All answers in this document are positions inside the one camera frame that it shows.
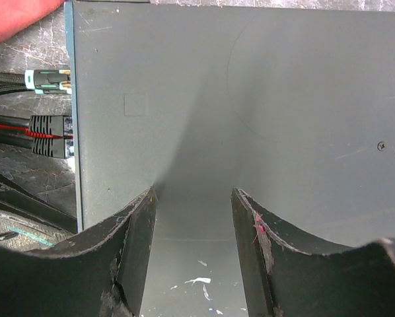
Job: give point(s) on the teal braided cable plug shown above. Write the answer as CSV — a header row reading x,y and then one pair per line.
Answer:
x,y
57,81

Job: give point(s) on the dark network switch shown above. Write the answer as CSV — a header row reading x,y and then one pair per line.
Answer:
x,y
296,107

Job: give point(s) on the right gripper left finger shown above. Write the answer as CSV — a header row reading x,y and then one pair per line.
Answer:
x,y
98,272

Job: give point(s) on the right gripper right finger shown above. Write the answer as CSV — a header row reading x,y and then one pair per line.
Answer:
x,y
287,271

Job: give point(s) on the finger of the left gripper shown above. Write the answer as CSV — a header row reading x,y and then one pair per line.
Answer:
x,y
18,201
24,232

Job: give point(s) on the red cloth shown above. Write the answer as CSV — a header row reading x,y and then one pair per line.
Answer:
x,y
16,15

